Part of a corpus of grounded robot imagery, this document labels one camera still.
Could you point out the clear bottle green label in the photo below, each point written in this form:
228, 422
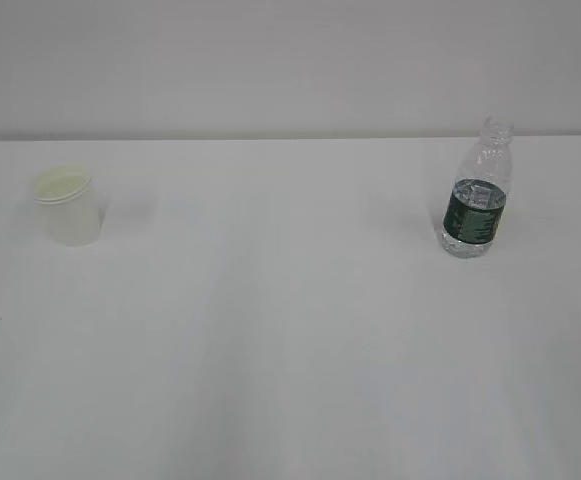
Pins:
479, 193

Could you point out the white paper cup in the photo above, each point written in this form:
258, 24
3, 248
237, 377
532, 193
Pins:
66, 197

